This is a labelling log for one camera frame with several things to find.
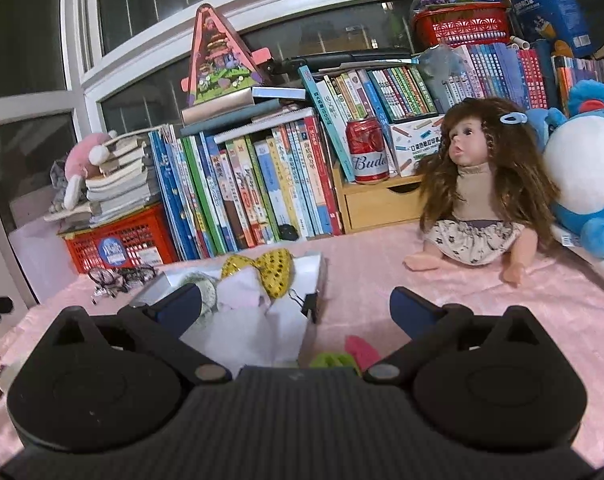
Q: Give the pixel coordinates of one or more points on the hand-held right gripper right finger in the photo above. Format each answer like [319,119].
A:
[411,310]

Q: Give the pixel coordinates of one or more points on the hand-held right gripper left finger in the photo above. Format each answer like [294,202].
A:
[182,305]

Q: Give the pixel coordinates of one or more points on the green patterned cloth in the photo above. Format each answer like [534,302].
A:
[207,290]

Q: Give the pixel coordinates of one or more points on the gold sequin bow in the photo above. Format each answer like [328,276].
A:
[274,270]

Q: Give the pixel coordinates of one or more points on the white cardboard box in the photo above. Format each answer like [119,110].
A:
[309,270]

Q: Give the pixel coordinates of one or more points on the grey-blue soft toy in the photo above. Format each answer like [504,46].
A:
[439,67]

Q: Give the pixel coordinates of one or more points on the pink tablecloth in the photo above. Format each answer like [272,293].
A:
[371,270]

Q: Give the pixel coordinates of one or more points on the red plastic crate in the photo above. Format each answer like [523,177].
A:
[147,230]

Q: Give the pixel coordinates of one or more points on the black eyeglasses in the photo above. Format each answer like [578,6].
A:
[102,275]

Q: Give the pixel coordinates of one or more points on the lime green cloth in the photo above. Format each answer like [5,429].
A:
[332,361]

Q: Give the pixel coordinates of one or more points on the black binder clip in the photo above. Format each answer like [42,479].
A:
[309,305]

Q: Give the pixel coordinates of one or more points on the small wooden drawer box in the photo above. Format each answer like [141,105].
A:
[376,205]

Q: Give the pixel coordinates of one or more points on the brown-haired baby doll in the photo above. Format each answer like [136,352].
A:
[474,185]

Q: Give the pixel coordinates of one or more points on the stack of worn books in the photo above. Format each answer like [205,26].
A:
[117,180]

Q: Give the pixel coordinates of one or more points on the row of children's books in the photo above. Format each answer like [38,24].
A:
[262,185]

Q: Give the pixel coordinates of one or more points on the white translucent plastic container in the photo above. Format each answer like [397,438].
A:
[37,255]

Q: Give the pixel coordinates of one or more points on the white printed carton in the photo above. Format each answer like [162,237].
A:
[411,145]

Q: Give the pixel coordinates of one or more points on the red drink can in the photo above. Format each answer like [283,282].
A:
[366,150]

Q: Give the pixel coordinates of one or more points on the grey plush toy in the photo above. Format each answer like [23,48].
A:
[59,180]

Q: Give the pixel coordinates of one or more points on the pink plush rabbit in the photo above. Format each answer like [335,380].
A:
[82,155]

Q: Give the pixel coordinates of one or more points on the blue white plush toy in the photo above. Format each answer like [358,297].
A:
[581,170]

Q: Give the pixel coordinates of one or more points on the pink triangular toy house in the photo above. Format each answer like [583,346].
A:
[217,55]

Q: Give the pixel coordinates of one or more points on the long black object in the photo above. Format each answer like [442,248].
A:
[342,57]

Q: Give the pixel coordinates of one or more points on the red plastic basket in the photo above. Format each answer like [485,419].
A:
[461,27]

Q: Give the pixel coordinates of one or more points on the blue cardboard box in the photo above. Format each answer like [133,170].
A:
[551,5]

